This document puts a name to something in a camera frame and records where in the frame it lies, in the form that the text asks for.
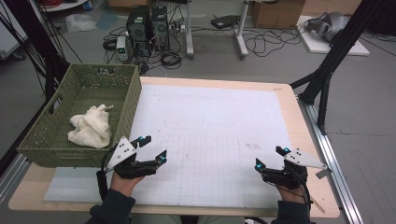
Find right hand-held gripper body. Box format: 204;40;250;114
262;147;329;191

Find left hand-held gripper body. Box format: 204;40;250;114
106;135;159;180

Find cream printed cloth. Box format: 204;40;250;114
67;104;115;149

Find green woven basket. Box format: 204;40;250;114
17;63;143;169

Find person's right hand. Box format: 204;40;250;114
276;185;308;205

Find person's left hand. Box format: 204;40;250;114
110;171;146;198

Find small grey metal piece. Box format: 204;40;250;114
315;167;333;180

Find thin wooden stick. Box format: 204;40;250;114
309;195;327;215

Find white grid mat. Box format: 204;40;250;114
43;84;310;210

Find grey power supply unit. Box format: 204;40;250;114
116;35;130;63

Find white floor board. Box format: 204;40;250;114
295;15;371;57

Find large black computer tower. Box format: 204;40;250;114
126;5;153;58

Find narrow black computer tower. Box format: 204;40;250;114
151;6;171;52

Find white desk leg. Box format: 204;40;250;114
185;0;195;60
234;0;250;59

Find blue-grey sheet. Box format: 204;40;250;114
95;10;120;32

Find clear plastic bag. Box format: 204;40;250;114
64;13;98;34

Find grey headset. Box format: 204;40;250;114
305;11;351;43

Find cardboard box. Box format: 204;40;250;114
250;0;307;30

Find flat black device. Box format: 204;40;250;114
210;14;241;30

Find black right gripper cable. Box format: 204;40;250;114
292;170;314;216

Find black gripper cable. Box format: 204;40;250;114
292;170;314;216
96;145;119;202

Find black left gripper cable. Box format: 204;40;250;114
96;145;119;202

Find aluminium rail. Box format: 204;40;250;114
0;153;31;203
298;99;364;224

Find coiled black cable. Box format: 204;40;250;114
160;50;183;70

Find tangled black floor cables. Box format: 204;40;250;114
242;27;303;58

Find black metal stand with cables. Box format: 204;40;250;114
0;0;71;104

